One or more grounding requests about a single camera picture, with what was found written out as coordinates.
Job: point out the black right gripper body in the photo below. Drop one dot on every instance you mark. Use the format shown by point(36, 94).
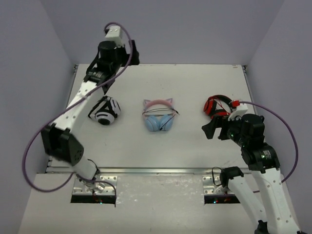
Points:
point(233, 132)

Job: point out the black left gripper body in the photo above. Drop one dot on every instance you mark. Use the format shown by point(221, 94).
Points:
point(133, 56)

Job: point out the pink blue cat-ear headphones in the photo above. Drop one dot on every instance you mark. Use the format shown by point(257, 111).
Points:
point(159, 114)

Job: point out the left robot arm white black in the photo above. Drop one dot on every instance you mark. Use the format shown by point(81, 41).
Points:
point(60, 137)

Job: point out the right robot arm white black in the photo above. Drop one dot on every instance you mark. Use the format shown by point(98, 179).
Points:
point(271, 214)

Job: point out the red black headphones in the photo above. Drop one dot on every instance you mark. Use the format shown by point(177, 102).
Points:
point(217, 105)

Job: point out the white black headphones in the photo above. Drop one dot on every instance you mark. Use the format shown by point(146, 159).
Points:
point(105, 111)

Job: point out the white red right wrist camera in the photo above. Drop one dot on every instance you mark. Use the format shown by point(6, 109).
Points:
point(238, 109)

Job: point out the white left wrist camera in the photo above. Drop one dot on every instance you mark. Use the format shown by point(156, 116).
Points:
point(115, 35)

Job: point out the right metal mounting bracket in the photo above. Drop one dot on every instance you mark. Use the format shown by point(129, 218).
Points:
point(212, 186)

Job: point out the metal mounting bracket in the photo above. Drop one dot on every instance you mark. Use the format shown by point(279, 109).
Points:
point(104, 187)
point(212, 186)

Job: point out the left metal mounting bracket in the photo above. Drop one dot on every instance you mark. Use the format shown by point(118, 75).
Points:
point(104, 187)

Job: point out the metal rail front table edge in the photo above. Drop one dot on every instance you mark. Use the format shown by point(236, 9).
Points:
point(115, 170)

